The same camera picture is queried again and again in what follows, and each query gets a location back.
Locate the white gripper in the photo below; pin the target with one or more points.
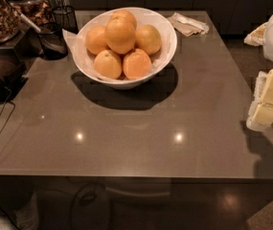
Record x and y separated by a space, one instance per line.
261 110

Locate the orange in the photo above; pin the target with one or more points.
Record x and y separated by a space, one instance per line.
120 35
127 15
95 40
108 64
148 39
136 64

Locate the white paper bowl liner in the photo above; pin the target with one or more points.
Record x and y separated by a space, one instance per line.
84 59

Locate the white ceramic bowl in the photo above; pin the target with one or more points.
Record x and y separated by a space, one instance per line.
124 48

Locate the folded paper napkins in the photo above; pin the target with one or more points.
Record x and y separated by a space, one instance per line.
188 26

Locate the white serving spoon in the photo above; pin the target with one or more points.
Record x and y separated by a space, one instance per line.
25 19

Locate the black appliance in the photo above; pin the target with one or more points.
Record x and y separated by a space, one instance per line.
11 78

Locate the black wire mesh cup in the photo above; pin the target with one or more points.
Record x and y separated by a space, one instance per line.
65 16

